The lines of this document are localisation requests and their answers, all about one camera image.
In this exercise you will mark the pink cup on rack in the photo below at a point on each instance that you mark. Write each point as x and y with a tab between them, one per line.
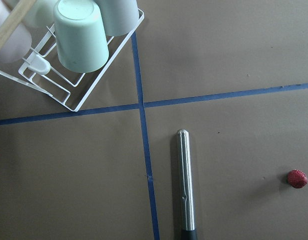
18	43

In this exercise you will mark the white wire cup rack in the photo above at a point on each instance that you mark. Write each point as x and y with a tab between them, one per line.
41	70

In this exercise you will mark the grey cup on rack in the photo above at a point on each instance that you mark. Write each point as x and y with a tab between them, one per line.
119	16

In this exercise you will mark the steel muddler black tip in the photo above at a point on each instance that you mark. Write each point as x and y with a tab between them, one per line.
188	231

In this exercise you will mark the mint green cup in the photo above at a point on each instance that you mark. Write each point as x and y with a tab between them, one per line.
80	37

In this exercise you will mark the red strawberry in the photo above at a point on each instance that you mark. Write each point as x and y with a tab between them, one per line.
297	179

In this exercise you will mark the wooden rack handle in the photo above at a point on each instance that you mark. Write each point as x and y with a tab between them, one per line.
14	19

